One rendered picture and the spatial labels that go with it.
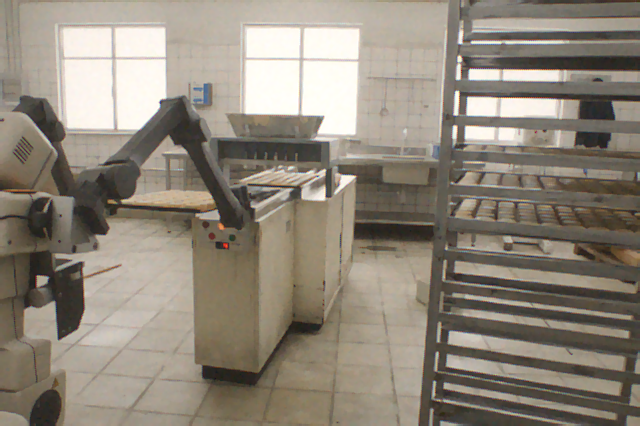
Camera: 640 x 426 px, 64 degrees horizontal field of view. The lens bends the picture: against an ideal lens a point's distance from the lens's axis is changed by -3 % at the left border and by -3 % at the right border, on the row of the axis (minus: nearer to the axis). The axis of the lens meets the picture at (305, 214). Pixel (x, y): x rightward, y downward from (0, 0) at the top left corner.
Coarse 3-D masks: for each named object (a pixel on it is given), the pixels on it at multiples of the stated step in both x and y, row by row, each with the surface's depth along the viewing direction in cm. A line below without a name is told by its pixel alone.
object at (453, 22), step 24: (456, 0) 129; (456, 24) 130; (456, 48) 131; (456, 72) 132; (432, 264) 142; (432, 288) 143; (432, 312) 144; (432, 336) 145; (432, 360) 147; (432, 384) 149
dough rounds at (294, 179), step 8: (256, 176) 340; (264, 176) 341; (272, 176) 345; (280, 176) 344; (288, 176) 344; (296, 176) 345; (304, 176) 352; (312, 176) 348; (272, 184) 310; (280, 184) 309; (288, 184) 313; (296, 184) 308; (304, 184) 321
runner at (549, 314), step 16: (448, 304) 186; (464, 304) 186; (480, 304) 184; (496, 304) 182; (512, 304) 180; (560, 320) 173; (576, 320) 173; (592, 320) 171; (608, 320) 170; (624, 320) 168
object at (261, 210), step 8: (288, 192) 295; (296, 192) 314; (272, 200) 264; (280, 200) 279; (288, 200) 296; (256, 208) 240; (264, 208) 252; (272, 208) 265; (256, 216) 240; (264, 216) 252
